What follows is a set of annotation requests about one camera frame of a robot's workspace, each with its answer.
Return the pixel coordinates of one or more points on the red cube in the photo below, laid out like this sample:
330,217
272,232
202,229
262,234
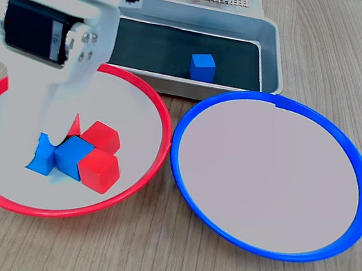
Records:
104,134
75,129
101,172

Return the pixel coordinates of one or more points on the blue cube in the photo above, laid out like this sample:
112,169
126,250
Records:
41,160
70,154
202,67

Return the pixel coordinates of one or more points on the red-rimmed white plate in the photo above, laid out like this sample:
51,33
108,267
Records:
135,117

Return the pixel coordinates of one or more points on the black tray mat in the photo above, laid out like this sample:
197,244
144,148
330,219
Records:
154,50

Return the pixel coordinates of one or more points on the steel tray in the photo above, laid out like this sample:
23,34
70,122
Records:
205,18

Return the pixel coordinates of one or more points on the blue-rimmed white plate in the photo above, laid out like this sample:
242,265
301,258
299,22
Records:
265,175

